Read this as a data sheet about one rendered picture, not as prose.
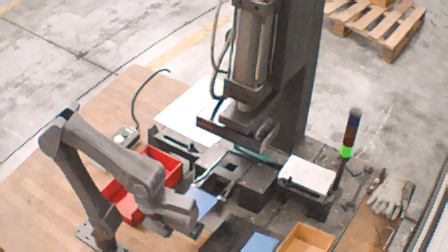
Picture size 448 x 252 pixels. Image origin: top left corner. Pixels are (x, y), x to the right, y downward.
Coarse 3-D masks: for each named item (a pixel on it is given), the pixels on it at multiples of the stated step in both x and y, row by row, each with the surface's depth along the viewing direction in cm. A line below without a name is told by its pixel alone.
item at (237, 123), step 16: (272, 96) 151; (208, 112) 151; (224, 112) 145; (240, 112) 145; (256, 112) 146; (208, 128) 150; (224, 128) 147; (240, 128) 143; (256, 128) 145; (272, 128) 148; (240, 144) 147; (256, 144) 145
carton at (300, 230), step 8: (296, 224) 147; (304, 224) 147; (296, 232) 149; (304, 232) 148; (312, 232) 146; (320, 232) 145; (288, 240) 145; (296, 240) 150; (304, 240) 150; (312, 240) 148; (320, 240) 147; (328, 240) 145; (280, 248) 140; (288, 248) 148; (296, 248) 148; (304, 248) 148; (312, 248) 148; (320, 248) 148; (328, 248) 141
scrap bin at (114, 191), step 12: (156, 156) 168; (168, 156) 165; (168, 168) 168; (180, 168) 163; (168, 180) 159; (108, 192) 155; (120, 192) 159; (120, 204) 155; (132, 204) 156; (132, 216) 147
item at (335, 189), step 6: (354, 108) 148; (354, 114) 147; (360, 114) 147; (342, 156) 156; (342, 162) 158; (342, 168) 159; (336, 174) 162; (342, 174) 161; (336, 180) 163; (330, 186) 167; (336, 186) 164; (330, 192) 165; (336, 192) 165; (342, 192) 166
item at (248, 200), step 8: (232, 168) 162; (200, 176) 161; (216, 176) 158; (208, 184) 161; (216, 184) 161; (224, 184) 158; (272, 184) 158; (240, 192) 157; (248, 192) 155; (272, 192) 162; (240, 200) 158; (248, 200) 157; (256, 200) 155; (264, 200) 158; (248, 208) 158; (256, 208) 157
